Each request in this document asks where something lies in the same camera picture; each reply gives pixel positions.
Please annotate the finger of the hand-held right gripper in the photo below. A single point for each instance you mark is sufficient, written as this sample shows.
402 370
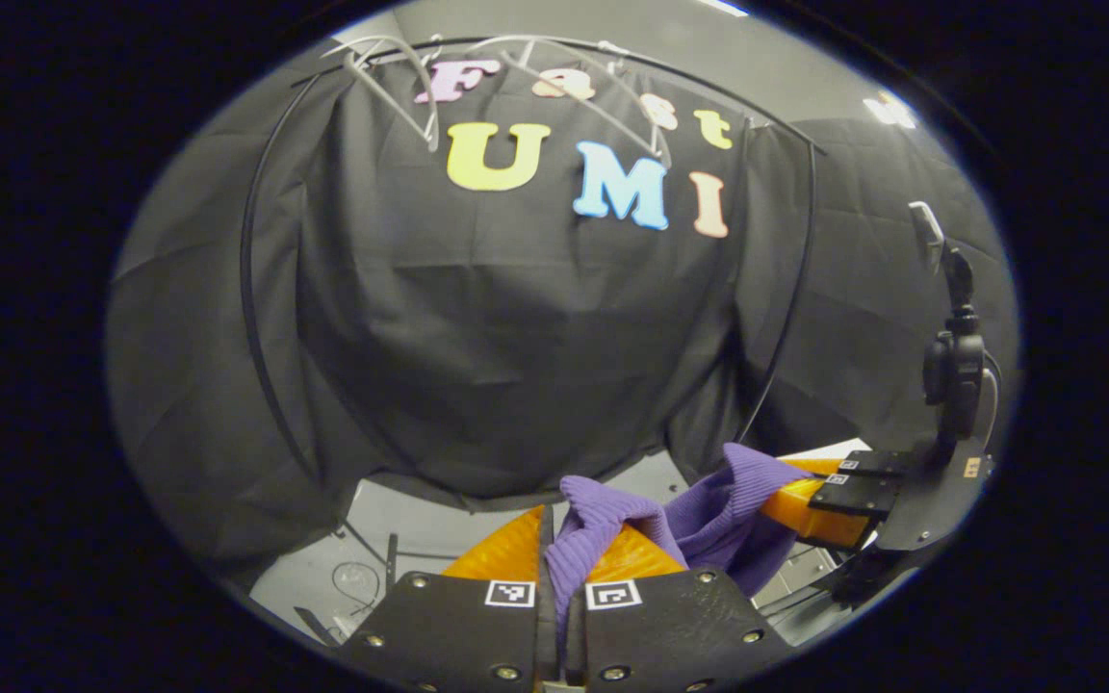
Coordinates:
877 464
858 496

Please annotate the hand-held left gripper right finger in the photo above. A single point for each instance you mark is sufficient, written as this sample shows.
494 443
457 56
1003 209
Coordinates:
670 626

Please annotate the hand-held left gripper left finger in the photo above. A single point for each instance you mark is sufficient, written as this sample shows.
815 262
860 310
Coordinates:
546 553

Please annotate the purple knit jacket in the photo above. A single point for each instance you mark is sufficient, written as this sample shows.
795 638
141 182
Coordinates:
709 520

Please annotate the black metal clothes rack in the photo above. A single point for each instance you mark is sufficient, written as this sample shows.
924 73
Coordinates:
392 563

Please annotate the white clothes hanger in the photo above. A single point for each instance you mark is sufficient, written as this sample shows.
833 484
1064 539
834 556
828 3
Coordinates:
662 154
429 125

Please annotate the white flat panel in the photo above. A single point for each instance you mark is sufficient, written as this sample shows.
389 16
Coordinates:
824 449

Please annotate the black backdrop cloth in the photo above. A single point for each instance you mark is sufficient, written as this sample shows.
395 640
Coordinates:
477 366

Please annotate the small ceiling light panel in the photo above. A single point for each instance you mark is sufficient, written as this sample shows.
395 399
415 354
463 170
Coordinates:
891 111

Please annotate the large ceiling light panel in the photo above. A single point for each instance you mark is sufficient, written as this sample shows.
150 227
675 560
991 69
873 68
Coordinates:
723 7

